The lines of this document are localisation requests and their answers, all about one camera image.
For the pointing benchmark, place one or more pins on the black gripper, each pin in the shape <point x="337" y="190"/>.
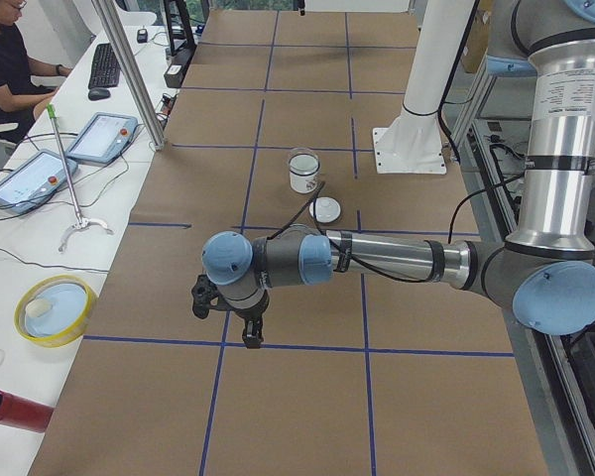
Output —
<point x="249" y="314"/>

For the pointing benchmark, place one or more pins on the white mug lid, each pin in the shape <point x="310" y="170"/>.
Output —
<point x="325" y="210"/>

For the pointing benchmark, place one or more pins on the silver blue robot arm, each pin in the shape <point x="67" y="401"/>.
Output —
<point x="543" y="272"/>

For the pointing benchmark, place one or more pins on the white enamel mug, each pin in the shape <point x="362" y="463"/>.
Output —
<point x="304" y="184"/>

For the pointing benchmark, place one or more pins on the yellow rimmed blue bowl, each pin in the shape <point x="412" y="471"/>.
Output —
<point x="55" y="311"/>

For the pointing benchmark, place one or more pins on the metal reacher grabber tool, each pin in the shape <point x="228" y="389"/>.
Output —
<point x="82" y="222"/>

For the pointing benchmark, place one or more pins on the far teach pendant tablet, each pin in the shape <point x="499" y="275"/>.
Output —
<point x="102" y="139"/>

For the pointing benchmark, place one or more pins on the teach pendant tablet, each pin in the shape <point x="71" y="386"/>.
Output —
<point x="33" y="183"/>
<point x="102" y="139"/>

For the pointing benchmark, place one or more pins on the near teach pendant tablet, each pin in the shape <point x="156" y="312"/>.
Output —
<point x="33" y="183"/>

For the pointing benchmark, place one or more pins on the black power box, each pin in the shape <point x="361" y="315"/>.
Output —
<point x="178" y="63"/>

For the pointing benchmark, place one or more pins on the red cylinder tube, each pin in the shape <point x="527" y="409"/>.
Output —
<point x="22" y="413"/>

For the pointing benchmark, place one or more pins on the black computer mouse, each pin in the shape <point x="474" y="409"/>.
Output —
<point x="98" y="93"/>

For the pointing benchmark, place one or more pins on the black keyboard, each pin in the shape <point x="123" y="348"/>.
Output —
<point x="105" y="68"/>

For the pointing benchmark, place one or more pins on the person in black shirt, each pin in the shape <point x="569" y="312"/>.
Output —
<point x="21" y="101"/>

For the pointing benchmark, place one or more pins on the white pillar mount base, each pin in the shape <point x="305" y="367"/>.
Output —
<point x="412" y="143"/>

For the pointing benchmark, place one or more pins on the aluminium frame post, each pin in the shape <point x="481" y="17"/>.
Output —
<point x="114" y="29"/>

